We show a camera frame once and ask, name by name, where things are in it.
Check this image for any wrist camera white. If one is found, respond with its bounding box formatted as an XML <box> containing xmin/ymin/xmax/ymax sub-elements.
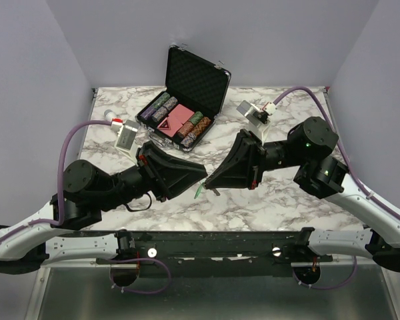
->
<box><xmin>237</xmin><ymin>101</ymin><xmax>277</xmax><ymax>145</ymax></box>
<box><xmin>111</xmin><ymin>118</ymin><xmax>139</xmax><ymax>163</ymax></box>

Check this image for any black poker chip case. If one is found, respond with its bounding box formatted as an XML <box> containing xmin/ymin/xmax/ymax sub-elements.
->
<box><xmin>135</xmin><ymin>45</ymin><xmax>231</xmax><ymax>153</ymax></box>

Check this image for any green key tag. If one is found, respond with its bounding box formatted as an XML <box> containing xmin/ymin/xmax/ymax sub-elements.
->
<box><xmin>194</xmin><ymin>182</ymin><xmax>205</xmax><ymax>199</ymax></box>

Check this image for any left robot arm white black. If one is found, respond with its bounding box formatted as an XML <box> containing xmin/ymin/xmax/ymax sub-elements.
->
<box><xmin>0</xmin><ymin>142</ymin><xmax>207</xmax><ymax>275</ymax></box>

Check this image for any orange poker chip row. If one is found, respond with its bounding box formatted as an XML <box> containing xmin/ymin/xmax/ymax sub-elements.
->
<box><xmin>177</xmin><ymin>111</ymin><xmax>211</xmax><ymax>148</ymax></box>

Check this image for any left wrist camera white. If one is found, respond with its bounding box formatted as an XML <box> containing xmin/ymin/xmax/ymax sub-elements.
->
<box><xmin>111</xmin><ymin>118</ymin><xmax>139</xmax><ymax>163</ymax></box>

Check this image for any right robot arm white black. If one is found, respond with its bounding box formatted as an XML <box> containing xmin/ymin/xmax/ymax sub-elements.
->
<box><xmin>204</xmin><ymin>117</ymin><xmax>400</xmax><ymax>273</ymax></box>

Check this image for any purple poker chip row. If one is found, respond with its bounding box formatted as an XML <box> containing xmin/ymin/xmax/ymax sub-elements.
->
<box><xmin>140</xmin><ymin>105</ymin><xmax>159</xmax><ymax>121</ymax></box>

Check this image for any green poker chip row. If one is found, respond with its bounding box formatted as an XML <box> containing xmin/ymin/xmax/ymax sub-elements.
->
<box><xmin>152</xmin><ymin>92</ymin><xmax>178</xmax><ymax>111</ymax></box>

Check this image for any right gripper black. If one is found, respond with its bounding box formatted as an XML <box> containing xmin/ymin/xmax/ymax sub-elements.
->
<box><xmin>204</xmin><ymin>128</ymin><xmax>307</xmax><ymax>189</ymax></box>

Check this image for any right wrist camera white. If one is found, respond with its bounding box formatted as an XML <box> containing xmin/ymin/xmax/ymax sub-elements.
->
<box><xmin>237</xmin><ymin>101</ymin><xmax>277</xmax><ymax>145</ymax></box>

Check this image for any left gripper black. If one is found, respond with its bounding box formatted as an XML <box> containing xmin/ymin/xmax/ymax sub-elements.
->
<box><xmin>98</xmin><ymin>141</ymin><xmax>210</xmax><ymax>213</ymax></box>

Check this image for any red playing card deck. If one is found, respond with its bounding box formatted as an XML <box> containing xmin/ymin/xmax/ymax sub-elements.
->
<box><xmin>157</xmin><ymin>104</ymin><xmax>194</xmax><ymax>137</ymax></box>

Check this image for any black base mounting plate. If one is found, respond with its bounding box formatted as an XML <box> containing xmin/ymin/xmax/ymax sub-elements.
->
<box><xmin>46</xmin><ymin>228</ymin><xmax>332</xmax><ymax>278</ymax></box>

